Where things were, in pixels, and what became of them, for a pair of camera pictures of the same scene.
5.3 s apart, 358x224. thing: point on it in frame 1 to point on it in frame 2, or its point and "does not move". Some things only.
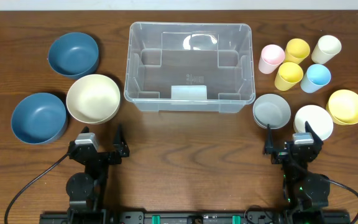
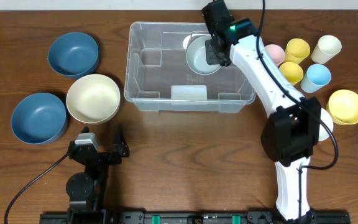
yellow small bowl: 345,107 does not move
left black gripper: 103,154 does not move
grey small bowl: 273,109 to 197,56
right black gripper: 288,154 to 214,53
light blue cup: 317,76 does not move
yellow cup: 289,73 does not move
